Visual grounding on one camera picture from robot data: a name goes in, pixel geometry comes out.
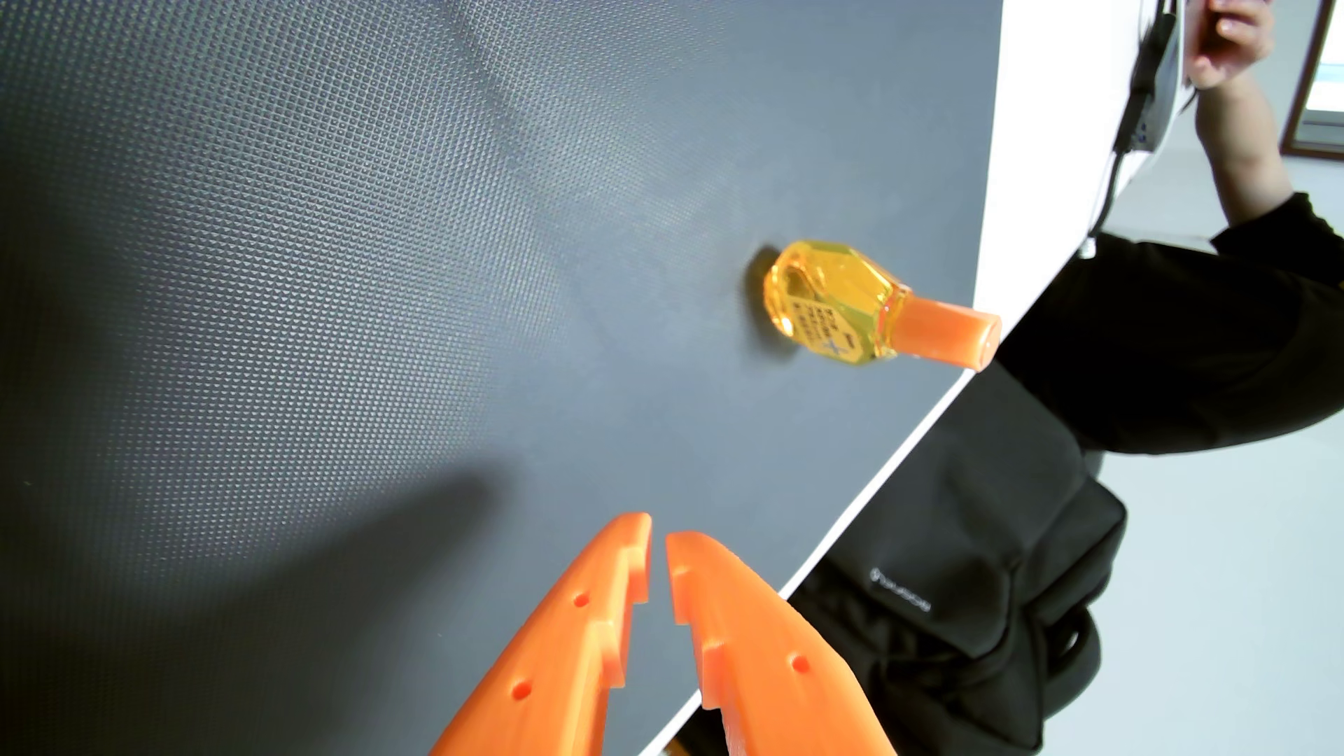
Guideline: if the yellow eyedrops bottle orange cap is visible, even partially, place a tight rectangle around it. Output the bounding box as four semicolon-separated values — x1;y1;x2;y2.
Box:
762;240;1003;373

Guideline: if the black backpack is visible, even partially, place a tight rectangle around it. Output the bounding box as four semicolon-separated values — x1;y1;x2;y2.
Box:
677;362;1130;756

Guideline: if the brown window frame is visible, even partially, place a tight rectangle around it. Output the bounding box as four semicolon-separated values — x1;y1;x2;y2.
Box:
1280;0;1344;162

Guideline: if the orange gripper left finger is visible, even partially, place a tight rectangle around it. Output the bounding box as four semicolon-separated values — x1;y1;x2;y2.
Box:
428;511;655;756

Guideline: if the dark grey textured mat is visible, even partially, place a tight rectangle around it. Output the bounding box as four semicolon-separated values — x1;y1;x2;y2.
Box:
0;0;1005;756

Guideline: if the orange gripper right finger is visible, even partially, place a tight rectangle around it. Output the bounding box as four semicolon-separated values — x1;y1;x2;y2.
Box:
664;530;896;756

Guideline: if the person's hand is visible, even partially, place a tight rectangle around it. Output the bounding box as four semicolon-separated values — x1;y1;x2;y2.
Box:
1184;0;1277;92

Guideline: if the black adapter box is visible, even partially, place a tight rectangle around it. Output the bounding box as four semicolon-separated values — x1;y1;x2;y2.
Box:
1113;8;1180;155

